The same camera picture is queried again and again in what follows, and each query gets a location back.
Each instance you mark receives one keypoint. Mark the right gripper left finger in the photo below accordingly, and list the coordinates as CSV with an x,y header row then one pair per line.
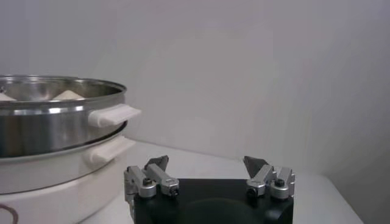
x,y
161,176

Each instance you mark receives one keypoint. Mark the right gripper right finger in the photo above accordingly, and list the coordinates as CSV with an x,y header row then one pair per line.
x,y
262,176

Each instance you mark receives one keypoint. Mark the white electric cooking pot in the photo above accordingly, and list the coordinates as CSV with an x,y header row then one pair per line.
x,y
61,182

